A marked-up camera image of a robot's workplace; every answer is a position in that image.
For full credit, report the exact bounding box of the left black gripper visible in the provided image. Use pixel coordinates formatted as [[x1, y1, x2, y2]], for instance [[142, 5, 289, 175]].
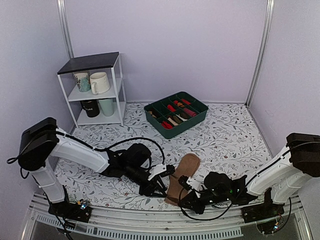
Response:
[[124, 164, 168, 198]]

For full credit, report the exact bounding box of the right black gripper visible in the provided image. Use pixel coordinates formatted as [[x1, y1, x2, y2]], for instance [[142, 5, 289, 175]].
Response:
[[179, 189, 232, 215]]

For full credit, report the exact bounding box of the brown ribbed sock pair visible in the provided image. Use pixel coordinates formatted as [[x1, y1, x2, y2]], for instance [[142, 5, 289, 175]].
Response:
[[164, 153, 201, 207]]

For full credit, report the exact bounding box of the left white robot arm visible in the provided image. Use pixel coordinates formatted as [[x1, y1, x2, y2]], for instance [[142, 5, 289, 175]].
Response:
[[17, 117, 167, 217]]

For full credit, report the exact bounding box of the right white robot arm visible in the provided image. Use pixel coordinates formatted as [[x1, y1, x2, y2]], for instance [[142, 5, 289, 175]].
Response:
[[178, 133, 320, 218]]

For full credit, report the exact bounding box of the red rolled sock front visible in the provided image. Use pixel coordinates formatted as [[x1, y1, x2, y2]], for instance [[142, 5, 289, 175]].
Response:
[[161, 121, 173, 130]]

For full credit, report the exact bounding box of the red rolled sock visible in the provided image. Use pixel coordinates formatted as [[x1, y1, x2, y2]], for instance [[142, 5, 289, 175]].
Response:
[[167, 104, 176, 112], [161, 121, 173, 130]]

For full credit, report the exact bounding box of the beige sock in box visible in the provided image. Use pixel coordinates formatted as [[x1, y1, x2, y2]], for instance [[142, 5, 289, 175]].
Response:
[[168, 117, 179, 126]]

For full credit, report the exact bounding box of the mint green mug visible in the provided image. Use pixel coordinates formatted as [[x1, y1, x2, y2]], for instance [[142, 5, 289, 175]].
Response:
[[98, 98, 114, 117]]

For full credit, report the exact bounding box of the green divided sock box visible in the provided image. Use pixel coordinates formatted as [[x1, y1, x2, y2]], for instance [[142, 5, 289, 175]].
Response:
[[144, 91, 209, 139]]

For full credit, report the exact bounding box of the floral table mat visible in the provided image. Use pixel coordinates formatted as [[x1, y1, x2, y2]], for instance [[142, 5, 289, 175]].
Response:
[[54, 103, 271, 211]]

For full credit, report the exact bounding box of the black mug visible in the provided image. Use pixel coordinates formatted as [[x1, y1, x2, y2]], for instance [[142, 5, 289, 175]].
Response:
[[80, 99, 100, 118]]

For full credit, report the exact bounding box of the red rolled sock middle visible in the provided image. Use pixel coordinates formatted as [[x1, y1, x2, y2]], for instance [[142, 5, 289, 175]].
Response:
[[167, 104, 176, 112]]

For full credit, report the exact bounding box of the dark brown sock in box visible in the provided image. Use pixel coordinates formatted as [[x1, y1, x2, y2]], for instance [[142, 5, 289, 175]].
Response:
[[179, 112, 190, 120]]

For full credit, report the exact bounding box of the orange striped sock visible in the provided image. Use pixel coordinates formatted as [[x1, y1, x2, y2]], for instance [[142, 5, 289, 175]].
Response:
[[173, 100, 185, 108]]

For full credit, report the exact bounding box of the maroon sock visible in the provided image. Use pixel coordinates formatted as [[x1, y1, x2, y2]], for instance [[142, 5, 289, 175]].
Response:
[[183, 107, 198, 117]]

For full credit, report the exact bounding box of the red sock back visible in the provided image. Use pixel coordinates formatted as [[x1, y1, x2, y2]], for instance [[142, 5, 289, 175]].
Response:
[[181, 99, 191, 105]]

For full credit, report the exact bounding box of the white shelf black top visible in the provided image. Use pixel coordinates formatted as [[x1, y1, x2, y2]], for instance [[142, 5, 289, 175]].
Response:
[[57, 52, 127, 127]]

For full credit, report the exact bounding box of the white ceramic mug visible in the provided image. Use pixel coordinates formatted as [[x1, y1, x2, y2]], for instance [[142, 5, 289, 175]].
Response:
[[89, 72, 110, 95]]

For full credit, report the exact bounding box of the teal patterned mug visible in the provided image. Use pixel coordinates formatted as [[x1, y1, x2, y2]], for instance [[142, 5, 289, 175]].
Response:
[[73, 71, 91, 93]]

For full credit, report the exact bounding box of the right black cable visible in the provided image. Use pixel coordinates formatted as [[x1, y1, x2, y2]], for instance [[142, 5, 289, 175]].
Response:
[[178, 174, 251, 222]]

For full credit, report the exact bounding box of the black cable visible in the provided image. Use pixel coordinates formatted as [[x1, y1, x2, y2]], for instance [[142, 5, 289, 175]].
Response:
[[6, 131, 166, 180], [178, 174, 251, 222]]

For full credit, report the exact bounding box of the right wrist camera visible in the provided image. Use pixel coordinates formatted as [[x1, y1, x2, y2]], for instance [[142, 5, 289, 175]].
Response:
[[178, 175, 202, 198]]

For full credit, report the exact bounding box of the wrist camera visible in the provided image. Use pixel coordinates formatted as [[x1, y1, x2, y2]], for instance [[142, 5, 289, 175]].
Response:
[[148, 164, 176, 181], [178, 175, 202, 198]]

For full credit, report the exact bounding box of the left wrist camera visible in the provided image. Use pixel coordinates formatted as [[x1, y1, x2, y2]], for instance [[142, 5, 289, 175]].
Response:
[[148, 164, 176, 181]]

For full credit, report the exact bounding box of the left black cable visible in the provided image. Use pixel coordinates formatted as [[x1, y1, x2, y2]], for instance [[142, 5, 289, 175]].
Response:
[[6, 131, 166, 180]]

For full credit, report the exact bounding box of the aluminium front rail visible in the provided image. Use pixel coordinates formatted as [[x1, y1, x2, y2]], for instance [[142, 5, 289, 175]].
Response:
[[21, 192, 313, 240]]

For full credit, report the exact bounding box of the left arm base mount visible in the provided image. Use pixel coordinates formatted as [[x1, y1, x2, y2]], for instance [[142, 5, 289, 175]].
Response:
[[48, 186, 92, 223]]

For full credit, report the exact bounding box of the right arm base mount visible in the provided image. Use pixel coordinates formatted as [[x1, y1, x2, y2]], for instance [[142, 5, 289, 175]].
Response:
[[241, 188, 285, 223]]

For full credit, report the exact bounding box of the right corner metal post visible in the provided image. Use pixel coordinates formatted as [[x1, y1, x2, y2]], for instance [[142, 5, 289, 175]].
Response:
[[245, 0, 275, 109]]

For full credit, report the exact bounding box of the corner metal post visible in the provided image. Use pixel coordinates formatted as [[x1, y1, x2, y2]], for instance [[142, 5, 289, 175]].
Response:
[[245, 0, 275, 109], [56, 0, 74, 59]]

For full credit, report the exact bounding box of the left corner metal post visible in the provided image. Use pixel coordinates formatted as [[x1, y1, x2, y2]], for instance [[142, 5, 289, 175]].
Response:
[[56, 0, 74, 59]]

